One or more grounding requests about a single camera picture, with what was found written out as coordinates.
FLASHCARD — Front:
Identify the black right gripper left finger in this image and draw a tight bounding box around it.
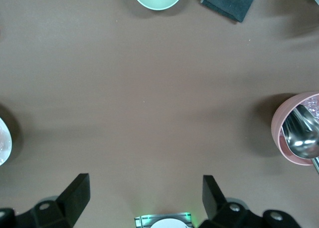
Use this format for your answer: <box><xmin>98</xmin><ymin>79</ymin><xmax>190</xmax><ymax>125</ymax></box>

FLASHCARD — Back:
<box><xmin>0</xmin><ymin>173</ymin><xmax>90</xmax><ymax>228</ymax></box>

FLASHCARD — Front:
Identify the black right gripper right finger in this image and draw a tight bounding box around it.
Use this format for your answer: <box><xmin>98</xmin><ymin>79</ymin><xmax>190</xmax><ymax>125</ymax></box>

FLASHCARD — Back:
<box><xmin>199</xmin><ymin>175</ymin><xmax>299</xmax><ymax>228</ymax></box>

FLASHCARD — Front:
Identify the white round plate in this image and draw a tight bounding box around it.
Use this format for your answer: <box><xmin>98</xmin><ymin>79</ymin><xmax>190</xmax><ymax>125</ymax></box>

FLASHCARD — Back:
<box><xmin>0</xmin><ymin>117</ymin><xmax>12</xmax><ymax>167</ymax></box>

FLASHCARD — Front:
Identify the pink bowl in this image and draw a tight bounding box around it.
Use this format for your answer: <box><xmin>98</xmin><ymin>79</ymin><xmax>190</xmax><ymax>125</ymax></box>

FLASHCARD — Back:
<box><xmin>271</xmin><ymin>91</ymin><xmax>319</xmax><ymax>166</ymax></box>

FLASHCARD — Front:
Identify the shiny metal scoop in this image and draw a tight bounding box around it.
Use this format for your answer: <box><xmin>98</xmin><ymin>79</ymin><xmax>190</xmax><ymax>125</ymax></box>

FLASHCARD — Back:
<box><xmin>283</xmin><ymin>104</ymin><xmax>319</xmax><ymax>175</ymax></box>

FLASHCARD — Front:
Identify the dark grey folded cloth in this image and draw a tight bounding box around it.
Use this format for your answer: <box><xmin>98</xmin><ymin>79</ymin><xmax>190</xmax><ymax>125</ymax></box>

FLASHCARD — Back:
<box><xmin>200</xmin><ymin>0</ymin><xmax>260</xmax><ymax>23</ymax></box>

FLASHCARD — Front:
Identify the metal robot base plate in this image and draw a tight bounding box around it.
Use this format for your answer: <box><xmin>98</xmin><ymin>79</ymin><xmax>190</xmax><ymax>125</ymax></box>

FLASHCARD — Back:
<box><xmin>134</xmin><ymin>212</ymin><xmax>192</xmax><ymax>228</ymax></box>

